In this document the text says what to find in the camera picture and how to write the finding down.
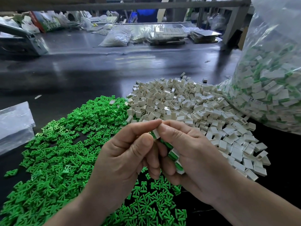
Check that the person's left hand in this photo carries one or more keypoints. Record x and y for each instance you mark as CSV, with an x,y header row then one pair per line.
x,y
120,169

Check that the person's right hand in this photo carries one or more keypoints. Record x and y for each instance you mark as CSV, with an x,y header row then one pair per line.
x,y
197,160

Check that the green and white assembled part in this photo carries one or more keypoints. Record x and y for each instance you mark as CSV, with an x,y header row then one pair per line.
x,y
155,134
175,160

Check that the pile of white plastic caps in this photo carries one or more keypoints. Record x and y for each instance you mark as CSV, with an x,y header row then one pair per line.
x,y
197,101

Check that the pile of green plastic clips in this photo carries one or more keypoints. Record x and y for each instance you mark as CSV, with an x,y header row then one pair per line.
x,y
47,153

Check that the clear plastic bag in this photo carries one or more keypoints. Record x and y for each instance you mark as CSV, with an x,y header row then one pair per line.
x,y
275,84

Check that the person's left forearm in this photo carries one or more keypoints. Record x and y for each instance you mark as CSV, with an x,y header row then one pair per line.
x,y
66,218

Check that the small green plastic part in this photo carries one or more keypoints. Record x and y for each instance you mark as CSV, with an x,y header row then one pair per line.
x,y
11,172

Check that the small clear bag of parts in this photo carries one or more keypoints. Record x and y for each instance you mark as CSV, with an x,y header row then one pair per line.
x,y
115,39

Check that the stack of clear flat bags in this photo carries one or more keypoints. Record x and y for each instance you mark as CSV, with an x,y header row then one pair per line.
x,y
16,125

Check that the dark flat tray stack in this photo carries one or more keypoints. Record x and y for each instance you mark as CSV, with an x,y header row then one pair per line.
x,y
205,36

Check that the blue crate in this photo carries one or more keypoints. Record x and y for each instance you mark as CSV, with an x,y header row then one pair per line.
x,y
146,16

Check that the grey heat sealer machine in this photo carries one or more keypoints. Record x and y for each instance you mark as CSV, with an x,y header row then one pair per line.
x,y
23,42

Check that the grey metal horizontal bar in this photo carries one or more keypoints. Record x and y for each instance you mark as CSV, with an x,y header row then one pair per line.
x,y
141,5

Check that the grey metal slanted post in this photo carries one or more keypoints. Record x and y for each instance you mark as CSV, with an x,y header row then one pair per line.
x,y
235,21

